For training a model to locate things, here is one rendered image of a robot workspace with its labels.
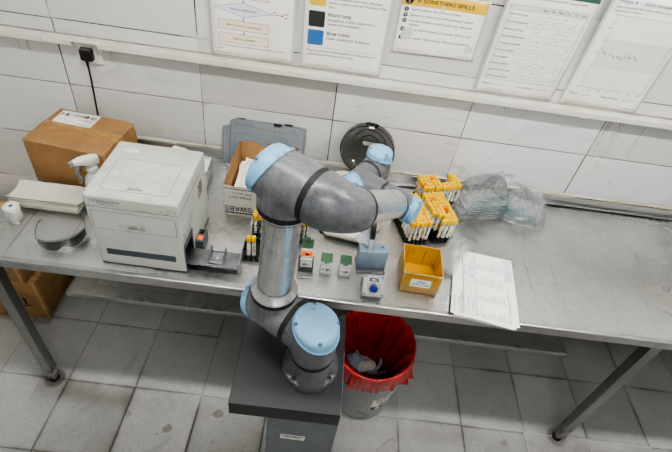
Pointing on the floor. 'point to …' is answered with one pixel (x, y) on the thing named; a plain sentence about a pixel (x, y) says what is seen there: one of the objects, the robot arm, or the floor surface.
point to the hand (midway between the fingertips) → (367, 236)
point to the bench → (559, 256)
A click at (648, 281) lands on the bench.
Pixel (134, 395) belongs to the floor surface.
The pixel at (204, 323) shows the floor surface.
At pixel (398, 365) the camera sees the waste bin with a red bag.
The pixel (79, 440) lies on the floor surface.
